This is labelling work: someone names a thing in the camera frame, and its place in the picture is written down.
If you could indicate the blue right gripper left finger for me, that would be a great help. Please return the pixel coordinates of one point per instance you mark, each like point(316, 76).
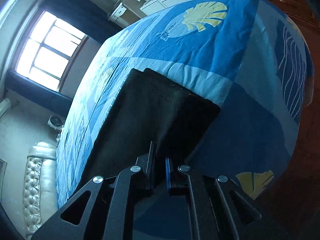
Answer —
point(146, 163)

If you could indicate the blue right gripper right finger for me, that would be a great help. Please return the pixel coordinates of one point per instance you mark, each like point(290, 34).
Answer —
point(169, 172)

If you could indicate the black pants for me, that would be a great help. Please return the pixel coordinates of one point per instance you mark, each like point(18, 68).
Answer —
point(148, 108)

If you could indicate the bright bedroom window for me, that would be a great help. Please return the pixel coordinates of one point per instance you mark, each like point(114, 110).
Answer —
point(49, 51)

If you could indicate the white desk fan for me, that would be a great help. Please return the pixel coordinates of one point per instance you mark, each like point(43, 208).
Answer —
point(55, 122)

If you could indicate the cream tufted leather headboard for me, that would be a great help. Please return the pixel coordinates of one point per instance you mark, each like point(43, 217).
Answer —
point(39, 189)

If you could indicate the blue patterned bedspread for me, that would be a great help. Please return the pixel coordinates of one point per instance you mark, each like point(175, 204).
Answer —
point(246, 56)

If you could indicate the white dressing table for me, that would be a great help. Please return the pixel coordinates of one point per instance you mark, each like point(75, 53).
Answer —
point(127, 12)

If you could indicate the dark blue curtain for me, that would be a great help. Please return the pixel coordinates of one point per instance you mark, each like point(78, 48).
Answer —
point(85, 16)

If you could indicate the white wall air conditioner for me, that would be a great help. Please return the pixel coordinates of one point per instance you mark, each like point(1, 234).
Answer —
point(5, 106)

